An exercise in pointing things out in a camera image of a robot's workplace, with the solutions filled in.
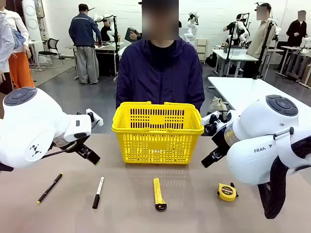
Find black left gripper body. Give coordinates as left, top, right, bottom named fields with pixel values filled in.
left=52, top=133, right=91, bottom=152

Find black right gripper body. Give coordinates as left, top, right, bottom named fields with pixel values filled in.
left=211, top=126, right=231, bottom=150

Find yellow tape measure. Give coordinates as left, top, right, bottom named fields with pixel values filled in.
left=217, top=182, right=239, bottom=202

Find black pen yellow tip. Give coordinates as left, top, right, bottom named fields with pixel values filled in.
left=36, top=172, right=64, bottom=204

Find yellow plastic shopping basket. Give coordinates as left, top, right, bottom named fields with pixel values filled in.
left=111, top=101, right=205, bottom=165

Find person in purple jacket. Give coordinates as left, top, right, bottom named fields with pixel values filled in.
left=116, top=0, right=206, bottom=112

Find person in orange trousers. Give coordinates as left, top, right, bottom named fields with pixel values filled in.
left=0, top=0, right=36, bottom=90

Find person in black t-shirt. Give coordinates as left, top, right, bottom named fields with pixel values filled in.
left=223, top=14, right=243, bottom=47

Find person in white shirt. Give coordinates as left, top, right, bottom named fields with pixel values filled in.
left=0, top=11, right=16, bottom=95

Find person in black sweater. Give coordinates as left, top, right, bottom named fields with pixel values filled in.
left=286, top=10, right=308, bottom=48

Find beige cloth bag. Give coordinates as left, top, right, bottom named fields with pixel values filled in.
left=208, top=96, right=228, bottom=115

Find white marker black cap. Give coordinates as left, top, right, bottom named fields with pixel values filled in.
left=92, top=176, right=105, bottom=209

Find large white table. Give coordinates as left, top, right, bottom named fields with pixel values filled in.
left=207, top=76, right=311, bottom=122

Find yellow utility knife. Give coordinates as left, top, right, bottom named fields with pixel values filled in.
left=153, top=177, right=167, bottom=211

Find black bag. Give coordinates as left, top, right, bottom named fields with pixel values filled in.
left=205, top=52, right=218, bottom=68

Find white background table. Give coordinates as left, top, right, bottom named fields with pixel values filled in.
left=211, top=48, right=259, bottom=78

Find white drawer cabinet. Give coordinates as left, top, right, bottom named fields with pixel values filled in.
left=195, top=38, right=209, bottom=61

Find black tripod stand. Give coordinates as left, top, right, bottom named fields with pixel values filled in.
left=252, top=19, right=274, bottom=80
left=225, top=21, right=238, bottom=75

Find cluttered background desk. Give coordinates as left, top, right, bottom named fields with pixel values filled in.
left=71, top=42, right=124, bottom=80

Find black office chair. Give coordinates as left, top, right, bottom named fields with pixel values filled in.
left=38, top=38, right=66, bottom=70

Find black stand pole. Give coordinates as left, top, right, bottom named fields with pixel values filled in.
left=113, top=16, right=120, bottom=81

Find man in beige coat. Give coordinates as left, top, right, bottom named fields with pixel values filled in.
left=247, top=2, right=277, bottom=59

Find white robot with black joints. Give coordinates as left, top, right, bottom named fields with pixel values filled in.
left=239, top=13, right=253, bottom=47

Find man in blue jacket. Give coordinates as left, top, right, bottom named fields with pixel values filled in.
left=69, top=3, right=103, bottom=85

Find white desks with metal legs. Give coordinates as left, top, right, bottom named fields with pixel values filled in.
left=276, top=45, right=311, bottom=87

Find white black background robot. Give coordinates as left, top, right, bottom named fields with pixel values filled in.
left=93, top=13, right=117, bottom=43

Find green book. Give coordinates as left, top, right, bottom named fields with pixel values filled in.
left=124, top=27, right=138, bottom=42

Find white standing air conditioner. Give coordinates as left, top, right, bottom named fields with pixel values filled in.
left=21, top=0, right=45, bottom=41

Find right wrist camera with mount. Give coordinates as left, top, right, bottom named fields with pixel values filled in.
left=201, top=110, right=229, bottom=133

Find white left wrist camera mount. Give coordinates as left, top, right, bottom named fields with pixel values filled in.
left=86, top=108, right=104, bottom=127

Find black sleeved right arm cable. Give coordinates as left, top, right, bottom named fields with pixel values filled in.
left=257, top=138, right=311, bottom=219

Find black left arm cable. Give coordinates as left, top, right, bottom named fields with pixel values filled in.
left=0, top=142, right=83, bottom=173

